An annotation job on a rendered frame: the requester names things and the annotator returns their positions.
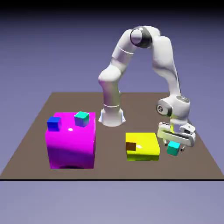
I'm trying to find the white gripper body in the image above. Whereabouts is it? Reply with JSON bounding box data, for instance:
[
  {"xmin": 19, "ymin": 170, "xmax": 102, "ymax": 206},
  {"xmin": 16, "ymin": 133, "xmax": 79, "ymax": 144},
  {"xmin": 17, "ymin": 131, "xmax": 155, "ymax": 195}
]
[{"xmin": 157, "ymin": 128, "xmax": 196, "ymax": 147}]

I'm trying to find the small cyan cube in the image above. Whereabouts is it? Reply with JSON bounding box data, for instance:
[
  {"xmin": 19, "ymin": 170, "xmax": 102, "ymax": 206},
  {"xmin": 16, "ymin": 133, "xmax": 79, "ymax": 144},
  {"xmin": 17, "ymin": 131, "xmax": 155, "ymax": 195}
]
[{"xmin": 166, "ymin": 141, "xmax": 181, "ymax": 157}]

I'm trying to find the small teal cube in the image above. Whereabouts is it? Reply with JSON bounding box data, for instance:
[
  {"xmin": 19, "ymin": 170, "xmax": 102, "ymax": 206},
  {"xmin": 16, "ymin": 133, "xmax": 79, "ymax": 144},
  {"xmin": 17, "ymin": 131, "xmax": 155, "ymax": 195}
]
[{"xmin": 73, "ymin": 111, "xmax": 90, "ymax": 128}]

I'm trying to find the small blue cube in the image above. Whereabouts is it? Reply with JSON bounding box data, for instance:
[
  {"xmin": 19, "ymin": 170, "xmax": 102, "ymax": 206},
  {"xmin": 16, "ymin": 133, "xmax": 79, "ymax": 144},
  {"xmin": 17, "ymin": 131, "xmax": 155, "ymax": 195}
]
[{"xmin": 46, "ymin": 116, "xmax": 62, "ymax": 132}]

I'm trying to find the large yellow box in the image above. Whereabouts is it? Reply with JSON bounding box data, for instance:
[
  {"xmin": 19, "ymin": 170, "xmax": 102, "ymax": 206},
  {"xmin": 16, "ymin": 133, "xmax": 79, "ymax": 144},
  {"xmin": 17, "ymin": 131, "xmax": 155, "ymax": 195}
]
[{"xmin": 125, "ymin": 132, "xmax": 161, "ymax": 161}]

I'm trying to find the large magenta box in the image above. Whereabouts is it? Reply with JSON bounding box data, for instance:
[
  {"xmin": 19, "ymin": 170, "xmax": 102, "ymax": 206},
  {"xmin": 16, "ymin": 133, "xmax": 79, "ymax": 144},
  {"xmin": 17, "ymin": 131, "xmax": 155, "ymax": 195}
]
[{"xmin": 45, "ymin": 112, "xmax": 96, "ymax": 170}]

